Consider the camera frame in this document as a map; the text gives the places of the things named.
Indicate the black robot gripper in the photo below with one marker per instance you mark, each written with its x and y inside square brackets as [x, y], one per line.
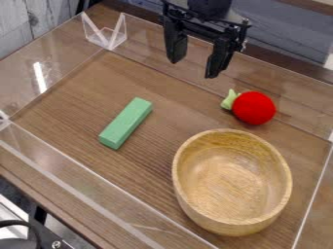
[206, 19]

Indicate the red plush ball green leaf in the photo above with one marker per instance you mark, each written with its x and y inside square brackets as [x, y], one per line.
[250, 106]

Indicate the wooden bowl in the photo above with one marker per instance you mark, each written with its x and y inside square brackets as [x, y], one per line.
[231, 181]

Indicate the green rectangular block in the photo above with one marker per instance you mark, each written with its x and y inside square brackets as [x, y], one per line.
[124, 123]

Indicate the clear acrylic corner bracket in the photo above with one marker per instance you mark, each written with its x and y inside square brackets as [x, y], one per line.
[106, 37]

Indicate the clear acrylic tray wall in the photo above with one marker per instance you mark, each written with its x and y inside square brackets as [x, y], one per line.
[107, 215]

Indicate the black metal table bracket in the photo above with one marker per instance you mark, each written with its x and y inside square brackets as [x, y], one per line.
[49, 240]

